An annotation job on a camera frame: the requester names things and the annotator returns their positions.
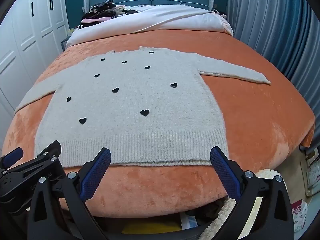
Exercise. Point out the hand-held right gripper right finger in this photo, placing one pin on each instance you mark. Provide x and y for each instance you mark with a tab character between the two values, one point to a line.
225	175

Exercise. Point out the yellow flat object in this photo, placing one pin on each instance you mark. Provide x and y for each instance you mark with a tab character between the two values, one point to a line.
150	227

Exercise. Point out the orange plush blanket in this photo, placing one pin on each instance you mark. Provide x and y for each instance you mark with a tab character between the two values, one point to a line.
250	117

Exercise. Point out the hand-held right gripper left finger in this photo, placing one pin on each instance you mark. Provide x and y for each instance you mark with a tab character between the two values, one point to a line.
96	173

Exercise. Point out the white and blue box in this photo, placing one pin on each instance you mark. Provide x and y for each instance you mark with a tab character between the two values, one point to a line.
187	221

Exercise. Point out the grey sweater with black hearts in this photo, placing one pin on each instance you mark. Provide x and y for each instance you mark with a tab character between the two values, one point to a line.
125	105

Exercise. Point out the white wardrobe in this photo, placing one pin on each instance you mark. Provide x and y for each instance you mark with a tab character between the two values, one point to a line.
25	30

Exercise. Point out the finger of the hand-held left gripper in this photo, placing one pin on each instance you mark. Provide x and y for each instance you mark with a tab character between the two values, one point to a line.
13	155
50	148

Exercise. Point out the floral storage box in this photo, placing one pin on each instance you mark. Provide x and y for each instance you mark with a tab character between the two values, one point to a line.
313	172

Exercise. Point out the floral bag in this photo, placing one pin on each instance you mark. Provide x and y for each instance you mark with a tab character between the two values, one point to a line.
298	212

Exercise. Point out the blue curtain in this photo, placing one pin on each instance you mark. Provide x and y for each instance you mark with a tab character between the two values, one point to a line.
275	17

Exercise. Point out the white pillow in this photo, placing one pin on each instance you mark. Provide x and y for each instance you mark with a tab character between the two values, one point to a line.
162	17

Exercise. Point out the pile of dark clothes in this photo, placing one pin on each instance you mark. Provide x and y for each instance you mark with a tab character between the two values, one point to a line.
100	10

